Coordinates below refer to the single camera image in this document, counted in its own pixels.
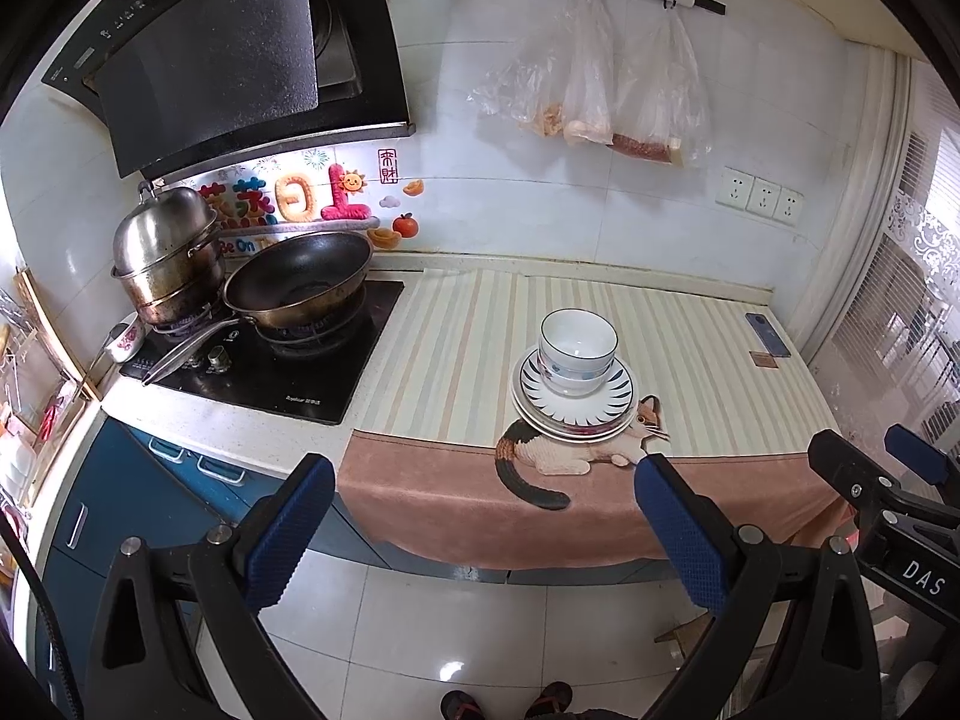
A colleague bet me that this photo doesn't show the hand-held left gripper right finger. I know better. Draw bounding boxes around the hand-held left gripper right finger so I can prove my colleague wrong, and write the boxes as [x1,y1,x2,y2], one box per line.
[634,454,883,720]

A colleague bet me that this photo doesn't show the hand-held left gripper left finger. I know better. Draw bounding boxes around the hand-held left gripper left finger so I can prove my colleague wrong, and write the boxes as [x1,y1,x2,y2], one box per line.
[79,452,337,720]

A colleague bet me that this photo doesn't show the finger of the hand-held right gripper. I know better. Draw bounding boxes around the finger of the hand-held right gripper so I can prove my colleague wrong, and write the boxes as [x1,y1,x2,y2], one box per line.
[808,428,902,512]
[883,424,960,502]

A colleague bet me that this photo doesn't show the white plate blue leaf pattern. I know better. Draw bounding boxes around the white plate blue leaf pattern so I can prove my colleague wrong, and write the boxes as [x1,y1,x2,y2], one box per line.
[517,346,640,422]

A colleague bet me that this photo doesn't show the white bowl dark rim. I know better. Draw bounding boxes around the white bowl dark rim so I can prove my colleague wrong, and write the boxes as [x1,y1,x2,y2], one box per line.
[538,307,620,380]

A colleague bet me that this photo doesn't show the cardboard piece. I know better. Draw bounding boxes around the cardboard piece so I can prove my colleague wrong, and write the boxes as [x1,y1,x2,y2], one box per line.
[653,613,718,650]

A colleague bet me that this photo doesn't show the blue smartphone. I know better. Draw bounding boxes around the blue smartphone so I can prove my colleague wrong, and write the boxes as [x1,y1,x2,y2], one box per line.
[744,312,795,359]

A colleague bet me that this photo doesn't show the black gas stove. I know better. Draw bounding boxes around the black gas stove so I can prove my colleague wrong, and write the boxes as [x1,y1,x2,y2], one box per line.
[120,279,406,425]

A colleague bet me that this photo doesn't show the window with lace film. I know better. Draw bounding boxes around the window with lace film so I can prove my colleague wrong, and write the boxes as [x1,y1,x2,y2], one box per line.
[787,45,960,466]

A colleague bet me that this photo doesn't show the blue kitchen cabinet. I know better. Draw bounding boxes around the blue kitchen cabinet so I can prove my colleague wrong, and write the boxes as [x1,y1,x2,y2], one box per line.
[28,416,680,720]

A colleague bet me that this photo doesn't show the person's right shoe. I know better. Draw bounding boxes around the person's right shoe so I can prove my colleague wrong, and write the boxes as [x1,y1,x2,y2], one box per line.
[524,681,575,720]

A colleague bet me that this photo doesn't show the striped cat print counter mat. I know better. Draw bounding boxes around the striped cat print counter mat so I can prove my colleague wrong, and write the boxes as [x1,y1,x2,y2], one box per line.
[336,266,857,572]

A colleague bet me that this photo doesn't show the white patterned small bowl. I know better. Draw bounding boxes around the white patterned small bowl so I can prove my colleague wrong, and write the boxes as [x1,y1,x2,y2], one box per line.
[86,321,148,383]

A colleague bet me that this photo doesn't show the dark metal wok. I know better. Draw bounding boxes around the dark metal wok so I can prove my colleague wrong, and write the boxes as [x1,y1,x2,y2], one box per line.
[141,231,374,388]

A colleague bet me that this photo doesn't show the wooden cutting board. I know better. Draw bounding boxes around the wooden cutting board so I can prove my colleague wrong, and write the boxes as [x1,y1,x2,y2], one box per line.
[11,266,103,403]

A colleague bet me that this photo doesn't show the stainless steel steamer pot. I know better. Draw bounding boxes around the stainless steel steamer pot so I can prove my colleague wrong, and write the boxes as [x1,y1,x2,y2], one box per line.
[111,180,227,328]

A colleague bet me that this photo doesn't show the clear plastic bag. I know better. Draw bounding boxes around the clear plastic bag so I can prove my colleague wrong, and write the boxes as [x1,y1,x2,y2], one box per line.
[611,6,714,170]
[562,0,620,148]
[469,0,593,140]

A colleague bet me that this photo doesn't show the black range hood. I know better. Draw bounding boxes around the black range hood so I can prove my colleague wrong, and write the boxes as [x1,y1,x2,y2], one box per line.
[41,0,416,181]

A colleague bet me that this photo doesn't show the black cable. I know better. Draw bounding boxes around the black cable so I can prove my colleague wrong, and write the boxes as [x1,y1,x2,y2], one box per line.
[0,499,85,720]

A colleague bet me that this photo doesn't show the metal wire rack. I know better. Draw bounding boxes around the metal wire rack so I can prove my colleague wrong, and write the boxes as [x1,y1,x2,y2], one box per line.
[0,289,85,518]

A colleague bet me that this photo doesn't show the colourful wall sticker set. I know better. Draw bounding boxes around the colourful wall sticker set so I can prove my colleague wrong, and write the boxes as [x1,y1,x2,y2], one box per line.
[201,146,425,250]

